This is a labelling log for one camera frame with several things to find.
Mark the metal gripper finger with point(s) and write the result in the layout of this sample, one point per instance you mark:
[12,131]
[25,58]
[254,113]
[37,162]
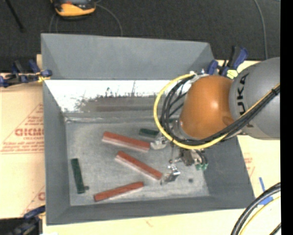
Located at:
[158,144]
[173,172]

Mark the dark green flat block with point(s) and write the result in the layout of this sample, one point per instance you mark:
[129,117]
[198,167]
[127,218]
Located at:
[77,175]
[148,132]

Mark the red-brown flat block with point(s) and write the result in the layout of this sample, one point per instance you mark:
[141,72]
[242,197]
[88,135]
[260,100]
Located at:
[125,141]
[139,165]
[118,191]

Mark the grey metal bin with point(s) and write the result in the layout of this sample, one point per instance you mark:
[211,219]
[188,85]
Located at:
[117,57]

